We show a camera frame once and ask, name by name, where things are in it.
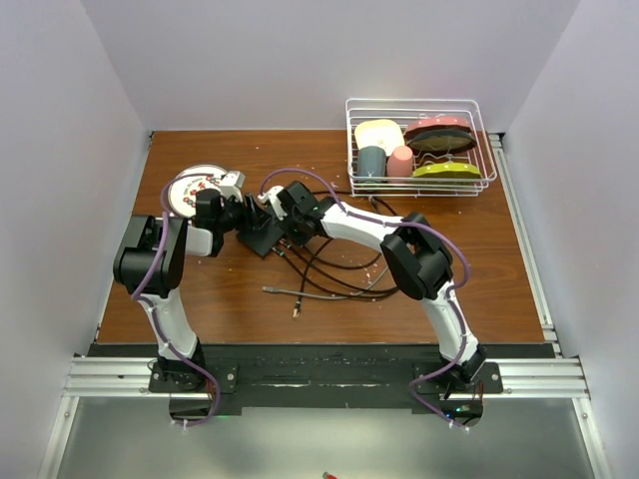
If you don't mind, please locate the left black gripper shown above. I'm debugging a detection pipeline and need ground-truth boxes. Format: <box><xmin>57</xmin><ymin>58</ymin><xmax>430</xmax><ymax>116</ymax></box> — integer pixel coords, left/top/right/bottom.
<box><xmin>218</xmin><ymin>194</ymin><xmax>273</xmax><ymax>236</ymax></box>

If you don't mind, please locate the black network switch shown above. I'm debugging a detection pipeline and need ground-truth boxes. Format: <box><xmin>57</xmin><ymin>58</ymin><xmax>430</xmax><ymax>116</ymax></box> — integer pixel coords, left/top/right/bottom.
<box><xmin>236</xmin><ymin>220</ymin><xmax>285</xmax><ymax>259</ymax></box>

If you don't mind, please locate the black ethernet cable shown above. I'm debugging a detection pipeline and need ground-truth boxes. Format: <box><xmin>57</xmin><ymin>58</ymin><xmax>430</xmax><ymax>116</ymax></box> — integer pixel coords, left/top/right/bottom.
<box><xmin>269</xmin><ymin>191</ymin><xmax>405</xmax><ymax>319</ymax></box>

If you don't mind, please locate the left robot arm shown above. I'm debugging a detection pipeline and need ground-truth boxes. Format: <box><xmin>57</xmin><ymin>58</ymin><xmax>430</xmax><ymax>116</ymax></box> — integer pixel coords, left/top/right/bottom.
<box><xmin>113</xmin><ymin>189</ymin><xmax>283</xmax><ymax>392</ymax></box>

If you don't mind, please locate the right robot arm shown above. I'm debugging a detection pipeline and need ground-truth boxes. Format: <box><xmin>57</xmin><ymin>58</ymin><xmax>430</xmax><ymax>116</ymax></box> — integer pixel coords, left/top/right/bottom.
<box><xmin>266</xmin><ymin>182</ymin><xmax>486</xmax><ymax>392</ymax></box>

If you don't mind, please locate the round white patterned plate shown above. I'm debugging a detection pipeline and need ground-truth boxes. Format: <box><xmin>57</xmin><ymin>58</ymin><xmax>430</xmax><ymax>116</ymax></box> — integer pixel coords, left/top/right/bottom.
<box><xmin>167</xmin><ymin>165</ymin><xmax>229</xmax><ymax>218</ymax></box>

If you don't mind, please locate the dark grey cup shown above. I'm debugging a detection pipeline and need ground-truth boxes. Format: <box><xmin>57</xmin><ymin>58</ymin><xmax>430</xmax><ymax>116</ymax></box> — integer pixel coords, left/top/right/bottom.
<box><xmin>356</xmin><ymin>145</ymin><xmax>387</xmax><ymax>183</ymax></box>

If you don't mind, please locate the pink cup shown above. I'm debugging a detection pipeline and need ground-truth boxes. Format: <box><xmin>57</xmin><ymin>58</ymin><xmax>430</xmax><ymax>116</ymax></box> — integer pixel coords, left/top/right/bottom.
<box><xmin>386</xmin><ymin>146</ymin><xmax>413</xmax><ymax>183</ymax></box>

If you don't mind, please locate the cream yellow plate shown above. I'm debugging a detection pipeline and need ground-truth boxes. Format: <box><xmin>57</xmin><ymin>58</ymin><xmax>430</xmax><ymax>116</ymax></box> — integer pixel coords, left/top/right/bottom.
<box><xmin>353</xmin><ymin>119</ymin><xmax>405</xmax><ymax>156</ymax></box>

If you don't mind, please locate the olive green bowl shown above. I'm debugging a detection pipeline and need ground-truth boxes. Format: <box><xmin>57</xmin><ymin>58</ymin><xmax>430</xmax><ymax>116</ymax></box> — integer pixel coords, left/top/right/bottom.
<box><xmin>411</xmin><ymin>162</ymin><xmax>482</xmax><ymax>180</ymax></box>

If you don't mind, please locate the black brown bowl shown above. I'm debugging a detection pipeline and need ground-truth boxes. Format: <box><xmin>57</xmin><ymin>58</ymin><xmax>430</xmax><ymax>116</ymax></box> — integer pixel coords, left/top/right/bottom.
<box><xmin>407</xmin><ymin>129</ymin><xmax>477</xmax><ymax>156</ymax></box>

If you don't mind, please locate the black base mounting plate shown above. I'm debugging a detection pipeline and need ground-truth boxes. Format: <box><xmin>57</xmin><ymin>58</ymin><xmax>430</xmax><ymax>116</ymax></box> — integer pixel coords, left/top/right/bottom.
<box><xmin>149</xmin><ymin>344</ymin><xmax>503</xmax><ymax>425</ymax></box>

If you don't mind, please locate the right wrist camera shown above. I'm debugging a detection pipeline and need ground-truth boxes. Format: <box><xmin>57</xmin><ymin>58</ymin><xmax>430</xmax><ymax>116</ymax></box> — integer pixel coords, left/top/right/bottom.
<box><xmin>258</xmin><ymin>186</ymin><xmax>288</xmax><ymax>221</ymax></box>

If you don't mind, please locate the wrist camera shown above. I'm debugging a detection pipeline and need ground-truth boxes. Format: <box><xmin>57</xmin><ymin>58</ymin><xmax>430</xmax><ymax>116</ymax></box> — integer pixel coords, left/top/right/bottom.
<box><xmin>258</xmin><ymin>186</ymin><xmax>288</xmax><ymax>221</ymax></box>
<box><xmin>218</xmin><ymin>171</ymin><xmax>246</xmax><ymax>202</ymax></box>

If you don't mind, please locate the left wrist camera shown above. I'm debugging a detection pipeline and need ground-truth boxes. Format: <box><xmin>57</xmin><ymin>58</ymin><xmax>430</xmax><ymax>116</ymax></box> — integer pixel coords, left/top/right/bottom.
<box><xmin>218</xmin><ymin>171</ymin><xmax>246</xmax><ymax>202</ymax></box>

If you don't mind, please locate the white wire dish rack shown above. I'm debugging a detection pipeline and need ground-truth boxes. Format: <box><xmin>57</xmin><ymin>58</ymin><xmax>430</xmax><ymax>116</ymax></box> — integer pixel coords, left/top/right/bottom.
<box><xmin>345</xmin><ymin>98</ymin><xmax>498</xmax><ymax>198</ymax></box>

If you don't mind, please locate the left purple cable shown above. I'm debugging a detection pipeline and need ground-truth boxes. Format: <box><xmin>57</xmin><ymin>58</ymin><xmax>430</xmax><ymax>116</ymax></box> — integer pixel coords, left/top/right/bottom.
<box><xmin>130</xmin><ymin>175</ymin><xmax>224</xmax><ymax>428</ymax></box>

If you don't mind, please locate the aluminium frame rail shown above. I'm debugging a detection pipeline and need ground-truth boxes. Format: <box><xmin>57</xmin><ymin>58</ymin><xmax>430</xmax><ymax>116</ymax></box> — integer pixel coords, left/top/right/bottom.
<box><xmin>34</xmin><ymin>130</ymin><xmax>615</xmax><ymax>479</ymax></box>

